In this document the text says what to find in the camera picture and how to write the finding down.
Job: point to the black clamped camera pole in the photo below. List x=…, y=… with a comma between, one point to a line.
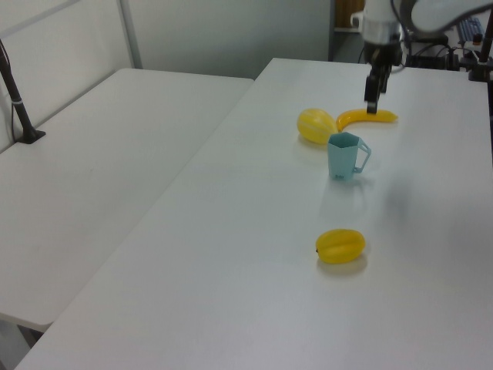
x=483, y=58

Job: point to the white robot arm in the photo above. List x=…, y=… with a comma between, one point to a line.
x=420, y=13

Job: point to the blue computer keyboard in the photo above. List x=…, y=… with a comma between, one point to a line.
x=470, y=29

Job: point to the yellow toy starfruit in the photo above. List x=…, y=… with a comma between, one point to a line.
x=340, y=246

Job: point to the black electronics box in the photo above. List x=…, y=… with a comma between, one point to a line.
x=435, y=58

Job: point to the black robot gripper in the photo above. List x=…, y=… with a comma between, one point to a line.
x=383, y=52

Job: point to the wooden cabinet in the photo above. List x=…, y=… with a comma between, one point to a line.
x=344, y=13

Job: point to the grey partition frame post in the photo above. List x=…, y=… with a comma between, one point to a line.
x=130, y=32

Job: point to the yellow striped toy melon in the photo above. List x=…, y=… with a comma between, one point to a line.
x=314, y=125

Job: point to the white table leg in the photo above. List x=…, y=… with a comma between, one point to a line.
x=17, y=347

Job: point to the light blue hexagonal mug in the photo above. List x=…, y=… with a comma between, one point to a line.
x=342, y=158

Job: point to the black camera pole with base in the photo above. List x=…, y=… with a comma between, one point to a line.
x=17, y=104

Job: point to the yellow toy banana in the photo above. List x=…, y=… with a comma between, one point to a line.
x=383, y=115

